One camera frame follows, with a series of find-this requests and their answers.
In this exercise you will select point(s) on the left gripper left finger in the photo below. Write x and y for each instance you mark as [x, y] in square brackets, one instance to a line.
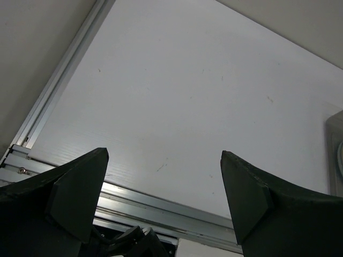
[51, 214]

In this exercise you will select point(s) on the aluminium table frame rail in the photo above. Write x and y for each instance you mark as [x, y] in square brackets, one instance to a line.
[119, 207]

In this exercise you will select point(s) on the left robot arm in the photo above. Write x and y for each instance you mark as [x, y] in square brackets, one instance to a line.
[135, 241]

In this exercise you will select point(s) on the clear plastic bin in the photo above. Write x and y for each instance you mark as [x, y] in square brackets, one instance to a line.
[333, 133]

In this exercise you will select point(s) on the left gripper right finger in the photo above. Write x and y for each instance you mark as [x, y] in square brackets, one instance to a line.
[273, 217]

